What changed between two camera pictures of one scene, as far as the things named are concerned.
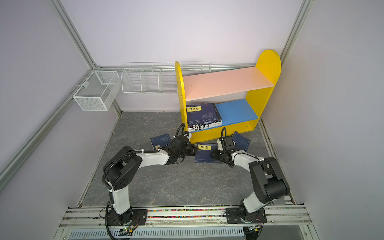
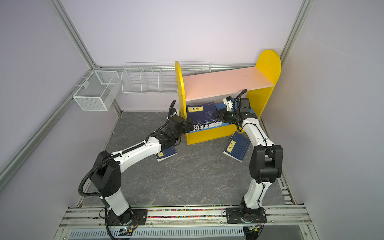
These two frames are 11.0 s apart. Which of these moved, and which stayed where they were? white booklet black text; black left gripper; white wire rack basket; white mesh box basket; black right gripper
Moved: black right gripper; black left gripper
Stayed: white wire rack basket; white booklet black text; white mesh box basket
